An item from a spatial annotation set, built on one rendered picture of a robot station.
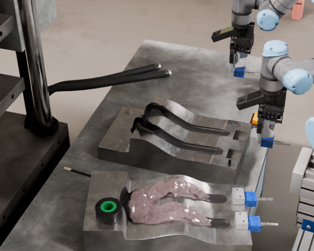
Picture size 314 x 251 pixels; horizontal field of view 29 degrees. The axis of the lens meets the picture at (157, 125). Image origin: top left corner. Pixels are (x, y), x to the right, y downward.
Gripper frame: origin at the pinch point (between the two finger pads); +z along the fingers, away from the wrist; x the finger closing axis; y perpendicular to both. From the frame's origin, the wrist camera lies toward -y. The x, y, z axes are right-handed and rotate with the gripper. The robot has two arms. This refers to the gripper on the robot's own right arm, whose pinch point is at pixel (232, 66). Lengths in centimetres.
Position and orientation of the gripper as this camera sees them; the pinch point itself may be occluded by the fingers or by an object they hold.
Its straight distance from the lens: 242.6
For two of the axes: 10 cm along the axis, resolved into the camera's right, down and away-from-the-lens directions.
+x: 2.8, -5.8, 7.6
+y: 9.6, 1.6, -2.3
